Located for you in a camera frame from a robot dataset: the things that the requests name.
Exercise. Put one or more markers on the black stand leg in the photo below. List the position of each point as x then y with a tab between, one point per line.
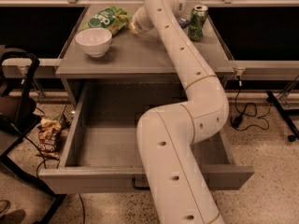
287	114

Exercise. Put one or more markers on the green soda can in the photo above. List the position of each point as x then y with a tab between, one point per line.
198	17

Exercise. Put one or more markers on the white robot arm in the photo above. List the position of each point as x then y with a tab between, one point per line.
165	133

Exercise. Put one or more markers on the open grey top drawer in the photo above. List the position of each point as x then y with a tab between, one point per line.
100	153

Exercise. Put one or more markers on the white ceramic bowl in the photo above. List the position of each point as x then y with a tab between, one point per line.
94	41

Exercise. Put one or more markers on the black drawer handle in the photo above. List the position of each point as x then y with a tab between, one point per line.
140	184

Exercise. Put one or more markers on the green rice chip bag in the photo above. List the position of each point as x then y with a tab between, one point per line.
110	18

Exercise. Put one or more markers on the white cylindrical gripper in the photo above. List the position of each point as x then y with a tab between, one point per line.
137	22

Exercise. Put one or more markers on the crumpled brown chip bag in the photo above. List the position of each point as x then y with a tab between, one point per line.
49	133

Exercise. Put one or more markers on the dark blue snack bar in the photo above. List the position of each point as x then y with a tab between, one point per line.
183	23

